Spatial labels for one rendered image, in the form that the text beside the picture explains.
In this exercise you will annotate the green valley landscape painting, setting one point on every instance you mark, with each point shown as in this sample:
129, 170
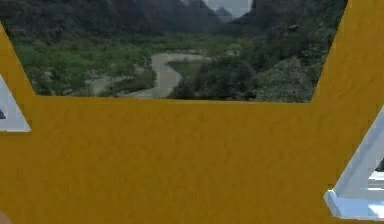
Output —
173, 53

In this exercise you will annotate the white framed window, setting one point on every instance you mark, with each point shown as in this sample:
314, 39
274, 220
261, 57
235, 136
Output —
358, 186

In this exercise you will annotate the white framed picture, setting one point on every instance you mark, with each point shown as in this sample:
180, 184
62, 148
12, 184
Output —
10, 115

